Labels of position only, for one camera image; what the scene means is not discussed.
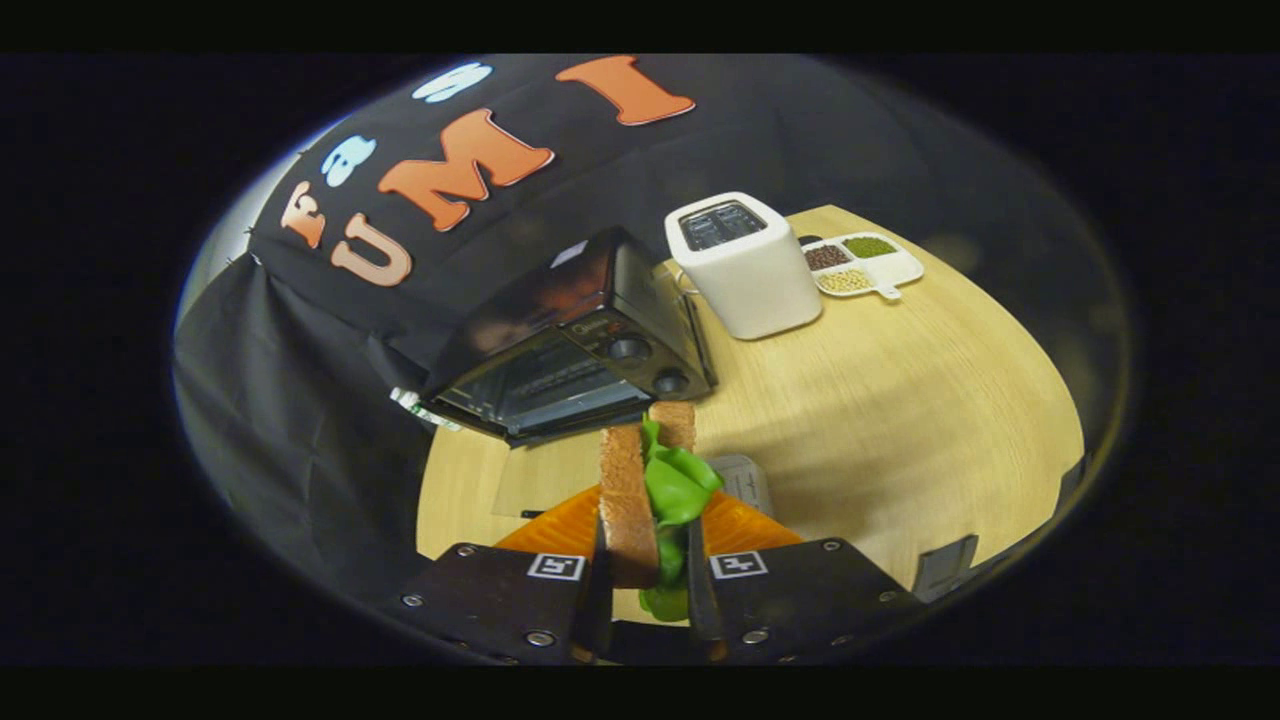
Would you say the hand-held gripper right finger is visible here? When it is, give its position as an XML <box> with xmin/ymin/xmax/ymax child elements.
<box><xmin>685</xmin><ymin>490</ymin><xmax>926</xmax><ymax>666</ymax></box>

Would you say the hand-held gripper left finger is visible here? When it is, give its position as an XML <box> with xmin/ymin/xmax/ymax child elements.
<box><xmin>395</xmin><ymin>485</ymin><xmax>613</xmax><ymax>666</ymax></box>

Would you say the lettuce sandwich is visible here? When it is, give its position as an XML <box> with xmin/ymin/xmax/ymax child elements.
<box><xmin>598</xmin><ymin>402</ymin><xmax>723</xmax><ymax>623</ymax></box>

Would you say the black toaster oven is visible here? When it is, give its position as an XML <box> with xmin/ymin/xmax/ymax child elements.
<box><xmin>420</xmin><ymin>227</ymin><xmax>719</xmax><ymax>519</ymax></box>

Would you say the white pop-up toaster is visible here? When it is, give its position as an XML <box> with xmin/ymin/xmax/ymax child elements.
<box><xmin>665</xmin><ymin>192</ymin><xmax>824</xmax><ymax>341</ymax></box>

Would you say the white bottle green label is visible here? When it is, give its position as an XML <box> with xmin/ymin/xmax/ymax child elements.
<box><xmin>390</xmin><ymin>388</ymin><xmax>463</xmax><ymax>433</ymax></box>

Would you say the white divided dish of beans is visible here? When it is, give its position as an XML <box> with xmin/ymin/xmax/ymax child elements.
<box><xmin>800</xmin><ymin>232</ymin><xmax>925</xmax><ymax>301</ymax></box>

